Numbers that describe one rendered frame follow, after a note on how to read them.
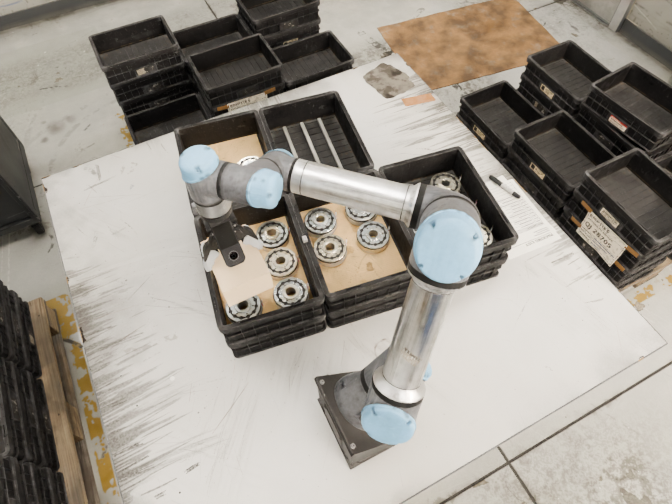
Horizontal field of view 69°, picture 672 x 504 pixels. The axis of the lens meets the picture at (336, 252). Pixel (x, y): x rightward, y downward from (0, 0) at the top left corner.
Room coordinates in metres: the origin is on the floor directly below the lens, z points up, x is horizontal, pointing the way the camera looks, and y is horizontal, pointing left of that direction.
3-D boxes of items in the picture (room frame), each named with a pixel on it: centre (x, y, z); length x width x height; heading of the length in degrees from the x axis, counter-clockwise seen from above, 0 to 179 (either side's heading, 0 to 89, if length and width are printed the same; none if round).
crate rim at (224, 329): (0.75, 0.23, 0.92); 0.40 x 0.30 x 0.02; 17
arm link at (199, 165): (0.65, 0.26, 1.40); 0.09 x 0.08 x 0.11; 73
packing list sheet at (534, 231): (1.03, -0.63, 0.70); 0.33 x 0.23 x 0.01; 26
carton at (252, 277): (0.63, 0.25, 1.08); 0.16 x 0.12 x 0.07; 26
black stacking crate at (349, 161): (1.22, 0.06, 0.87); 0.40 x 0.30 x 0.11; 17
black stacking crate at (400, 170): (0.93, -0.34, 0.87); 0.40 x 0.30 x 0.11; 17
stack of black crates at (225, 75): (2.10, 0.47, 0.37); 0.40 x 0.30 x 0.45; 116
